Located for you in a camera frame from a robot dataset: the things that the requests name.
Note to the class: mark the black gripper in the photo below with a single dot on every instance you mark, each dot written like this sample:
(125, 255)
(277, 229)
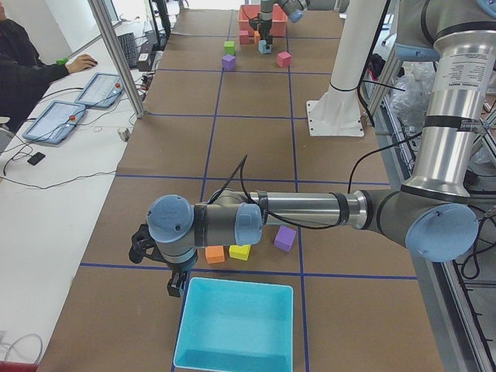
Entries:
(263, 26)
(179, 269)

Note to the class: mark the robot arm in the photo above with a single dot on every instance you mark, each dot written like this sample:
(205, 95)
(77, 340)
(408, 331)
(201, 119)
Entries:
(296, 9)
(429, 214)

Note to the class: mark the red plastic bin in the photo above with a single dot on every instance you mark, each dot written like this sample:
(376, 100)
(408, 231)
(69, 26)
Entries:
(249, 14)

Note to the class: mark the dark pink foam cube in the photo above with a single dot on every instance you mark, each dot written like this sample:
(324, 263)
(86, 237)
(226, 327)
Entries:
(244, 37)

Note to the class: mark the magenta foam cube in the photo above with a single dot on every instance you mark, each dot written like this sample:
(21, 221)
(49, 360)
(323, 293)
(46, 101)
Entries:
(283, 59)

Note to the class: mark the green foam cube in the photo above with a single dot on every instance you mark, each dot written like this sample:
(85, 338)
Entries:
(230, 47)

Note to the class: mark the purple foam cube far side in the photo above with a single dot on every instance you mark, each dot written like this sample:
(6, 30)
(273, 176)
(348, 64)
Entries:
(228, 62)

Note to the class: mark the orange foam cube right side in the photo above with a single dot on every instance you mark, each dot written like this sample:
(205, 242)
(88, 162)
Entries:
(215, 254)

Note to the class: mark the light blue plastic bin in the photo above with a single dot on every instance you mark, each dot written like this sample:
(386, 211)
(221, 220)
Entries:
(236, 326)

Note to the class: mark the yellow foam cube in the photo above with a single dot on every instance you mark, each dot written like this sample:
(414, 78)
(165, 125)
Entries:
(240, 252)

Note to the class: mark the purple foam cube near bin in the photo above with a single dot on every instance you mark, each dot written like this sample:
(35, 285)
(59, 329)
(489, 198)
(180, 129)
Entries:
(285, 238)

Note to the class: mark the black keyboard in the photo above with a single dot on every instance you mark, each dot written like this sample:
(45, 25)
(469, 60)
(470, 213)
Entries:
(128, 46)

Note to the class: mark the small metal cylinder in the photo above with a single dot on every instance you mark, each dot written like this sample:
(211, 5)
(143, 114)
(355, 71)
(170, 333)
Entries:
(124, 133)

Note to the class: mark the teach pendant tablet far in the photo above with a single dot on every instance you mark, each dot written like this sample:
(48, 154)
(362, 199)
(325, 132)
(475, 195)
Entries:
(101, 91)

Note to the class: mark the teach pendant tablet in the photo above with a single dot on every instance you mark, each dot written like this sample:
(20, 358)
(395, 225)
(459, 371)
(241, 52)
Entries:
(55, 123)
(101, 91)

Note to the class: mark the black smartphone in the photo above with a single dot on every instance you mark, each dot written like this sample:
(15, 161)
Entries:
(36, 158)

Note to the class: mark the teach pendant tablet near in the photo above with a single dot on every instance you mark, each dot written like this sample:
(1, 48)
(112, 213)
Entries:
(55, 123)

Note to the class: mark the person at desk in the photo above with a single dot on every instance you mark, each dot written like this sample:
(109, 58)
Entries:
(24, 77)

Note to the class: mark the white camera stand base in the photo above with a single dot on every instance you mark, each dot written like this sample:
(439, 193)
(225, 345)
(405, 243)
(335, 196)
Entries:
(337, 112)

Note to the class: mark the aluminium frame post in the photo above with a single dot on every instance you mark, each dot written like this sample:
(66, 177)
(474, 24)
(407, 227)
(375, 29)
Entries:
(107, 30)

